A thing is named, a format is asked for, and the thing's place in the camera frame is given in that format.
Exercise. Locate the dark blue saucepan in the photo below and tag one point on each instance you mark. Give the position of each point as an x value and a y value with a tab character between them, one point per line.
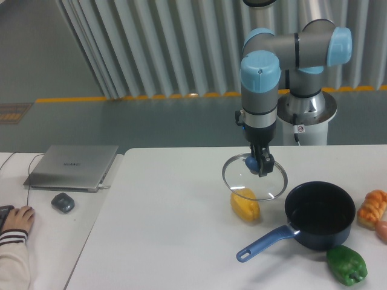
319	217

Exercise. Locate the orange bread loaf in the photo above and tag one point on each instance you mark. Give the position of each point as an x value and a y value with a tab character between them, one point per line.
372	209

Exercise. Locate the silver laptop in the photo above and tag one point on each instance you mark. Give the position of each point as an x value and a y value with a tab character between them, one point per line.
76	168

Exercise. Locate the green bell pepper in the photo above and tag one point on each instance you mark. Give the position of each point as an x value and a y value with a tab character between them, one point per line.
346	265

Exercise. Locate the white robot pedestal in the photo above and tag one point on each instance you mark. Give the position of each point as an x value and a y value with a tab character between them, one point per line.
305	120

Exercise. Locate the person's hand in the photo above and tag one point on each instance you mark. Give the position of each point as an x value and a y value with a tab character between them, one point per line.
19	219

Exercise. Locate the white sleeved forearm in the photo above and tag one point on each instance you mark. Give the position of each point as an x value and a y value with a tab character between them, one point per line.
15	268

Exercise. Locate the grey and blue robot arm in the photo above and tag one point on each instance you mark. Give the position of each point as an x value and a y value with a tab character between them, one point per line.
282	77

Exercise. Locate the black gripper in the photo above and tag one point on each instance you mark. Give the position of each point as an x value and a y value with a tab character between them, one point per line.
262	137

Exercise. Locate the pink sausage toy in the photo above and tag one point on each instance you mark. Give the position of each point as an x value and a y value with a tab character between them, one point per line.
381	230

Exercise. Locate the glass lid with blue knob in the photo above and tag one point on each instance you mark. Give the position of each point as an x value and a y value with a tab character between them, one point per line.
240	176

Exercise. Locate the yellow bell pepper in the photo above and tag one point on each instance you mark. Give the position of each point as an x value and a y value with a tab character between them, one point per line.
244	204

